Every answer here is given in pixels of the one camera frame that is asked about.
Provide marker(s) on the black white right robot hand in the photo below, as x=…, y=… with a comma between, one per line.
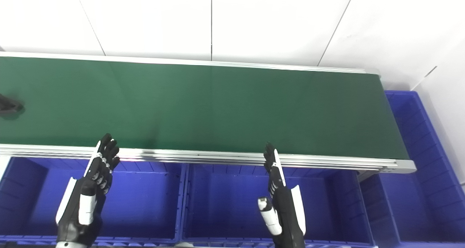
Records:
x=287, y=211

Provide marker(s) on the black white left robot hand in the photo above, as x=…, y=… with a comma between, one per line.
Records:
x=78, y=204

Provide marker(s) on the black flanged machine part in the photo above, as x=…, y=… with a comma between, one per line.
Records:
x=9, y=105

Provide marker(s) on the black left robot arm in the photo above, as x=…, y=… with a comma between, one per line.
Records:
x=71, y=245

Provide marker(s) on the green conveyor belt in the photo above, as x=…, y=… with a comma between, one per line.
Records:
x=218, y=110
x=218, y=156

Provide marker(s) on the large blue plastic bin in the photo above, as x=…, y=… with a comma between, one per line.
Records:
x=425, y=190

